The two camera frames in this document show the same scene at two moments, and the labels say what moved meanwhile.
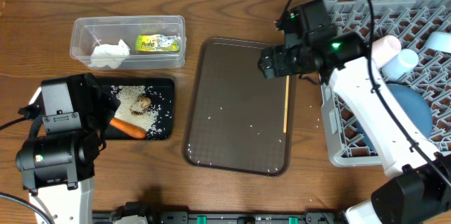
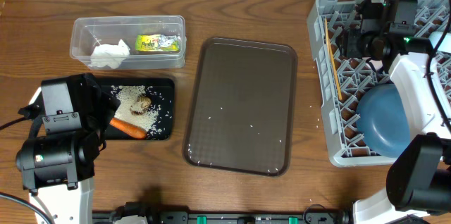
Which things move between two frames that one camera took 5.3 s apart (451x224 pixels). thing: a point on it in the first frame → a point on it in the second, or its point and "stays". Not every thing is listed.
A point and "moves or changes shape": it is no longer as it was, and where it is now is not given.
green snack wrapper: x=156 y=42 stays
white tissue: x=110 y=55 stays
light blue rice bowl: x=439 y=40 stays
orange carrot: x=128 y=128 stays
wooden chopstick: x=286 y=103 moves or changes shape
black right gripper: x=274 y=58 → x=353 y=37
